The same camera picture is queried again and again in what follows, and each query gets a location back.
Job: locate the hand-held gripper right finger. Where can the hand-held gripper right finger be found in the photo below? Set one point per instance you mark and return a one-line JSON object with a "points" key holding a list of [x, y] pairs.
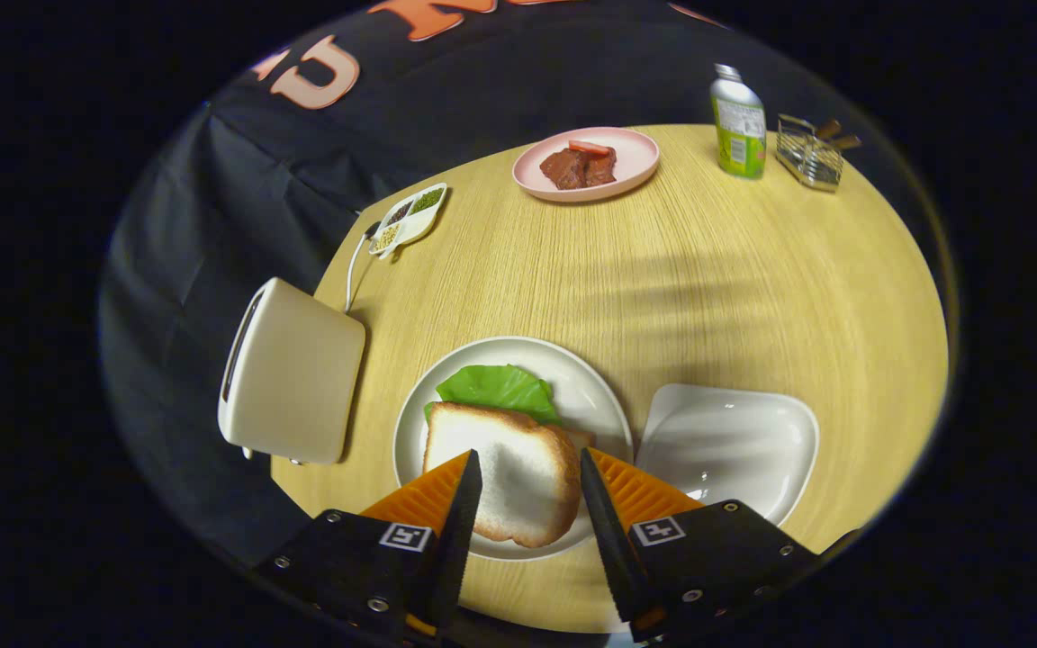
{"points": [[608, 540]]}

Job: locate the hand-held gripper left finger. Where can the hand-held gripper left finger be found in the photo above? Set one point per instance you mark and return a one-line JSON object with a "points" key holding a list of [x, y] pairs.
{"points": [[455, 531]]}

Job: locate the toasted bread slice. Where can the toasted bread slice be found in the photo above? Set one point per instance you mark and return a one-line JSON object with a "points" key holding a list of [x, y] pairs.
{"points": [[518, 477]]}

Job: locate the green lettuce leaf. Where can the green lettuce leaf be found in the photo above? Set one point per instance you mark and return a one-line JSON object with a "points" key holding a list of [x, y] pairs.
{"points": [[500, 387]]}

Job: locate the round white plate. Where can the round white plate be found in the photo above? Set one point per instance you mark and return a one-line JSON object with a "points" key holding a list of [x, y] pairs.
{"points": [[590, 396]]}

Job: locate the white curved dish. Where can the white curved dish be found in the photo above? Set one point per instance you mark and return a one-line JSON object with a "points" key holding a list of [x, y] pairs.
{"points": [[725, 441]]}

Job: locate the cream toaster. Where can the cream toaster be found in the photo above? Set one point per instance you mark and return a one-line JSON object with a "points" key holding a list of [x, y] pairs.
{"points": [[298, 378]]}

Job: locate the white divided seasoning dish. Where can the white divided seasoning dish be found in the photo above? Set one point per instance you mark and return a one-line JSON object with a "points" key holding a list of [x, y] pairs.
{"points": [[415, 227]]}

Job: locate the brown meat slices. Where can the brown meat slices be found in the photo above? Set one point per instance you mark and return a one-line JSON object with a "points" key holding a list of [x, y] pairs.
{"points": [[568, 169]]}

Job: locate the pink plate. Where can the pink plate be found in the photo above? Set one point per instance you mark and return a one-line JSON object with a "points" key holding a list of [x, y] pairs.
{"points": [[637, 162]]}

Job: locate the red sausage piece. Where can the red sausage piece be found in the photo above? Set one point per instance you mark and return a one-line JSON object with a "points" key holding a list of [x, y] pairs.
{"points": [[589, 148]]}

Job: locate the green label metal bottle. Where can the green label metal bottle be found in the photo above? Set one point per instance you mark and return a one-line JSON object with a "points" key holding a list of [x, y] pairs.
{"points": [[739, 126]]}

